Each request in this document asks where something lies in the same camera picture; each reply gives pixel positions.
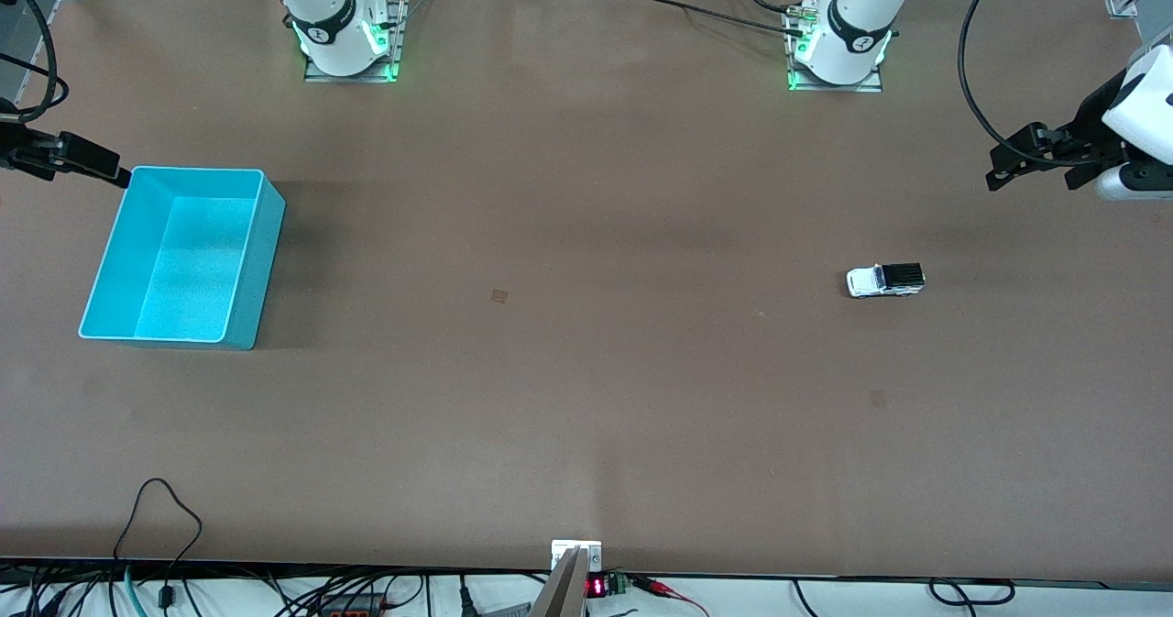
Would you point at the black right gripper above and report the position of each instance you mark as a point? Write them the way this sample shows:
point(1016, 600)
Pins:
point(20, 157)

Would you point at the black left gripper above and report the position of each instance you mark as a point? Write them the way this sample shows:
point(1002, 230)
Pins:
point(1092, 124)

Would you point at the white jeep toy black roof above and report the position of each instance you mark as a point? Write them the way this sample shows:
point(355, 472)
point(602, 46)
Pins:
point(866, 282)

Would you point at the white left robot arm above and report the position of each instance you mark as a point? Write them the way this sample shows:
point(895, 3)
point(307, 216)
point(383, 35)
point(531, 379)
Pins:
point(852, 21)

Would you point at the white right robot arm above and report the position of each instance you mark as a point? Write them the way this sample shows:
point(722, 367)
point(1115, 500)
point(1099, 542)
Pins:
point(330, 21)

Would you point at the turquoise plastic bin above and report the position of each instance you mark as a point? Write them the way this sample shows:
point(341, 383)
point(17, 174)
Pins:
point(183, 269)

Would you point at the grey power strip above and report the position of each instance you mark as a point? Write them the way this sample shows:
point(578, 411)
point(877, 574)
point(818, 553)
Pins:
point(353, 610)

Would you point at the red digit display module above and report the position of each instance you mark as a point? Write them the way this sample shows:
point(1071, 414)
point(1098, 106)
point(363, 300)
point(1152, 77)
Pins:
point(597, 587)

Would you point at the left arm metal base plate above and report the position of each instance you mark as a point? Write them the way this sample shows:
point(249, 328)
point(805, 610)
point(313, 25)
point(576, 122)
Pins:
point(861, 88)

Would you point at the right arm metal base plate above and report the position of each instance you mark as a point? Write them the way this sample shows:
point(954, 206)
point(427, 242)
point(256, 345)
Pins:
point(348, 79)

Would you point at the silver camera mount bracket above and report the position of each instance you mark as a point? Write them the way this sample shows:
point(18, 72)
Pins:
point(564, 589)

